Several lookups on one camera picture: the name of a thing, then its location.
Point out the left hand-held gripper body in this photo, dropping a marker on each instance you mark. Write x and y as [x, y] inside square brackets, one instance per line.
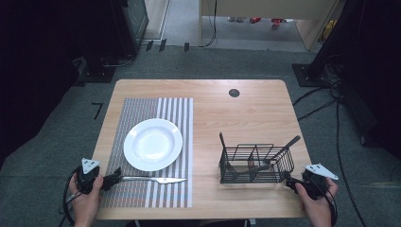
[85, 179]

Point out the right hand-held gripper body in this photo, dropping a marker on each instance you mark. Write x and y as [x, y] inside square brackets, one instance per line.
[315, 183]

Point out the silver table knife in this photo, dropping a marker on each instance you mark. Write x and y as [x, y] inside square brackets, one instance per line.
[154, 179]

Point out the person's left hand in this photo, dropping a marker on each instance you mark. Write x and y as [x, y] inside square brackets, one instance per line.
[86, 205]

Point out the person's right hand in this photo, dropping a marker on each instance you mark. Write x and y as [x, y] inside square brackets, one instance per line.
[317, 208]

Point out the white round plate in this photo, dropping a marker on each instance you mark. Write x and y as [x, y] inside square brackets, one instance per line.
[153, 145]

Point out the striped woven placemat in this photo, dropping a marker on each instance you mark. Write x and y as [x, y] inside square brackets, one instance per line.
[142, 107]

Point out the black stand base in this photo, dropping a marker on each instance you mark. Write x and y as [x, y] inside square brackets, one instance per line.
[97, 72]
[307, 75]

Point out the round dark table grommet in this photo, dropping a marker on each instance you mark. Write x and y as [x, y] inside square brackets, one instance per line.
[234, 93]

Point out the black cabinet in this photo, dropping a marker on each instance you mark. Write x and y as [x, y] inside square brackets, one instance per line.
[132, 25]

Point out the yellow object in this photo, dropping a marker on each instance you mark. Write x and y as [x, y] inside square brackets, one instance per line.
[329, 30]

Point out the red object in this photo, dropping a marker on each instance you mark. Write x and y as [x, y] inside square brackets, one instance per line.
[275, 22]

